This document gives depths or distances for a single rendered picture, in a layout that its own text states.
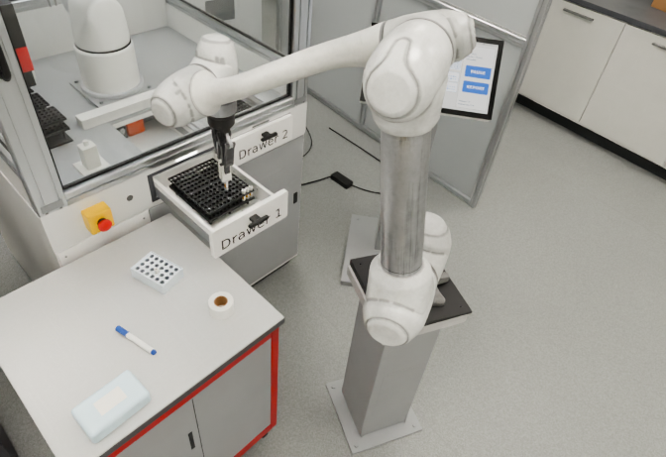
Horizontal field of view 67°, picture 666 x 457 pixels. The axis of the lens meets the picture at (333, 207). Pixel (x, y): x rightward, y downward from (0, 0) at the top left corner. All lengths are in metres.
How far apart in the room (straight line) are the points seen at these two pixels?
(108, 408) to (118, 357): 0.17
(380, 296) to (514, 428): 1.25
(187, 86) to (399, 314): 0.71
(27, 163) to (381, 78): 0.98
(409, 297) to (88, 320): 0.87
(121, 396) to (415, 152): 0.88
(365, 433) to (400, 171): 1.33
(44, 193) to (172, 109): 0.53
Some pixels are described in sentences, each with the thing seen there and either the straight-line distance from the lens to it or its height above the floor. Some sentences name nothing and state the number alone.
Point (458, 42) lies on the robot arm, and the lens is 1.05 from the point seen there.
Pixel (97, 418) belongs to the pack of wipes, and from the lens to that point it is 1.35.
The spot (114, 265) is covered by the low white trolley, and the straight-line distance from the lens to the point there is 1.68.
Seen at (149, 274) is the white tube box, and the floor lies 0.79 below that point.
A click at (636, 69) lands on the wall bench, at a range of 3.90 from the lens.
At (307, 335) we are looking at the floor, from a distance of 2.37.
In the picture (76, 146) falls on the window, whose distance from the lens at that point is 1.56.
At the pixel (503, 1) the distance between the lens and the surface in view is 2.73.
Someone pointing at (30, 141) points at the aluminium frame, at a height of 1.18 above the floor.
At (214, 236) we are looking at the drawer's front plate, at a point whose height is 0.91.
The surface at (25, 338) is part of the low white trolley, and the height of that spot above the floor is 0.76.
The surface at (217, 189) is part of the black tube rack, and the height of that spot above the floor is 0.90.
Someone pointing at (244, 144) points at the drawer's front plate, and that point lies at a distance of 1.86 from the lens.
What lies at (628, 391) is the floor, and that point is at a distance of 2.70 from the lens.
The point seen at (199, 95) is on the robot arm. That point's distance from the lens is 1.20.
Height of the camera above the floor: 1.96
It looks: 42 degrees down
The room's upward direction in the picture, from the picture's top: 7 degrees clockwise
